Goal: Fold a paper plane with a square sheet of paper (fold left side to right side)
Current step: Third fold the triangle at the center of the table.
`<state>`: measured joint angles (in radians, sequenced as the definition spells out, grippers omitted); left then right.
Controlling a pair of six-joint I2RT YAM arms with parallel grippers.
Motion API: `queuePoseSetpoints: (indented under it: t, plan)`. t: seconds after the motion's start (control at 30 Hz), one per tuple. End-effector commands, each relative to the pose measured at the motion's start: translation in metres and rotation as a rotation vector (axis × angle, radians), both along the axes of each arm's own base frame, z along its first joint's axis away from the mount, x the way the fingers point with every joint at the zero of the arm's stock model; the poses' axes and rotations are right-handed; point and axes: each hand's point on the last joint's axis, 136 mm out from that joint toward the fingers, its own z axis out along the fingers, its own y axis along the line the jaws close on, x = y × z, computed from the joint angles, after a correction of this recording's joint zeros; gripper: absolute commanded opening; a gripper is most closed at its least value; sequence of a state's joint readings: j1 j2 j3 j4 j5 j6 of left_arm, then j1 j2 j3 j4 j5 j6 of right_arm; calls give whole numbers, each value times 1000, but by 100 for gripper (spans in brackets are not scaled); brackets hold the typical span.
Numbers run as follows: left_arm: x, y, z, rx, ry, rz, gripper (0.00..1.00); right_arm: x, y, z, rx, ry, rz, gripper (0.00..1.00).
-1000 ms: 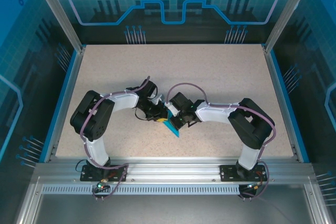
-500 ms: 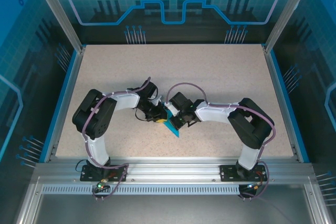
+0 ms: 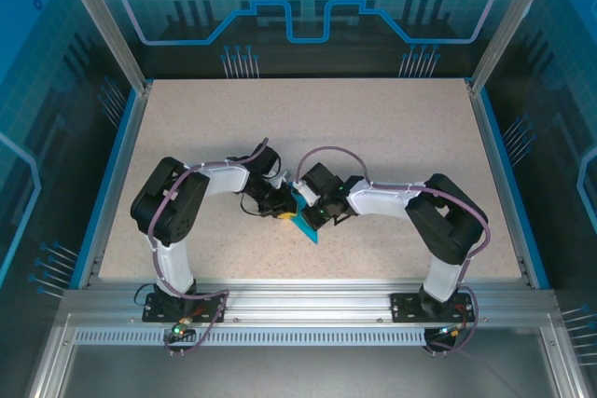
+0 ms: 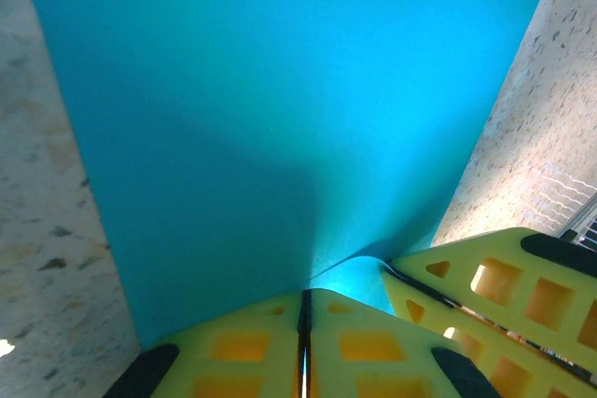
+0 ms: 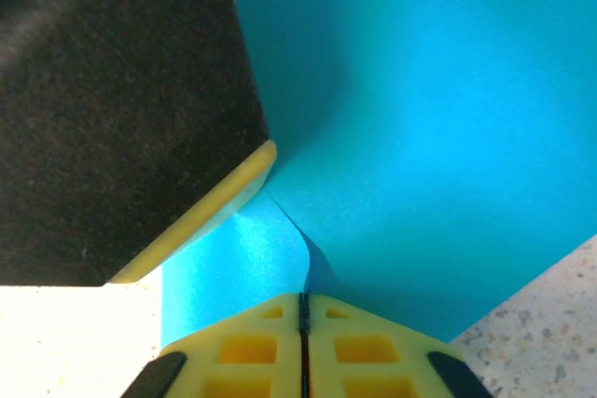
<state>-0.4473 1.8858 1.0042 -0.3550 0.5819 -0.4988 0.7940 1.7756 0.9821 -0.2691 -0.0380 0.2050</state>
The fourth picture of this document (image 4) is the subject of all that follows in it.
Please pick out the blue square paper sheet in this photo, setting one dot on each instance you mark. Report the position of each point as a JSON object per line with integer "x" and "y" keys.
{"x": 280, "y": 90}

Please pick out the aluminium mounting rail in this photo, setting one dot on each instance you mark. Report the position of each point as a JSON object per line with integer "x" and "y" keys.
{"x": 585, "y": 225}

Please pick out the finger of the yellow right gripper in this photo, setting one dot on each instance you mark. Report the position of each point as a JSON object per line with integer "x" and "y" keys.
{"x": 485, "y": 347}
{"x": 517, "y": 258}

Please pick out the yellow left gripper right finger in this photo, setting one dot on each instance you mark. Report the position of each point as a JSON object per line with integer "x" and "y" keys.
{"x": 415, "y": 347}

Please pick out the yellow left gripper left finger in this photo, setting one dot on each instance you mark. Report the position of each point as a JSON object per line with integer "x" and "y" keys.
{"x": 196, "y": 342}

